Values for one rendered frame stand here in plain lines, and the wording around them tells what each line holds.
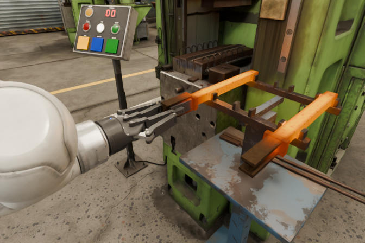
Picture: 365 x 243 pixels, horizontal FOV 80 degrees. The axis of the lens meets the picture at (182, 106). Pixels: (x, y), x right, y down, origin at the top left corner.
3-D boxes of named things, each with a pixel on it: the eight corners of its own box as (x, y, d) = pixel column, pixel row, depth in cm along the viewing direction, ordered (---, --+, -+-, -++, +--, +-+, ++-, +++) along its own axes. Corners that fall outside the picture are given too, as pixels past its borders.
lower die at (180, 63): (201, 80, 99) (202, 62, 95) (172, 69, 112) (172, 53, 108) (251, 61, 125) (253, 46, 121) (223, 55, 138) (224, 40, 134)
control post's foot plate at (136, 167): (126, 179, 167) (125, 170, 163) (112, 164, 181) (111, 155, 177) (149, 165, 180) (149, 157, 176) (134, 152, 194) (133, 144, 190)
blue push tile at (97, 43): (100, 51, 120) (103, 38, 120) (90, 50, 122) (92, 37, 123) (102, 52, 122) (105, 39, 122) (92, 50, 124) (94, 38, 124)
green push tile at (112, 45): (116, 53, 117) (118, 39, 117) (104, 52, 119) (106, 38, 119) (117, 54, 119) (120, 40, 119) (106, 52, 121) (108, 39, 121)
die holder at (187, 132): (211, 176, 108) (218, 94, 87) (162, 141, 132) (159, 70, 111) (267, 131, 141) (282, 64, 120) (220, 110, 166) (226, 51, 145)
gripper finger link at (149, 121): (127, 120, 46) (130, 123, 45) (171, 106, 51) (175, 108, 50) (129, 136, 48) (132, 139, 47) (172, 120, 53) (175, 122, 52)
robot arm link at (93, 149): (86, 184, 39) (116, 167, 43) (74, 144, 35) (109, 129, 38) (68, 158, 45) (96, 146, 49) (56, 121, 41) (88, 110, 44)
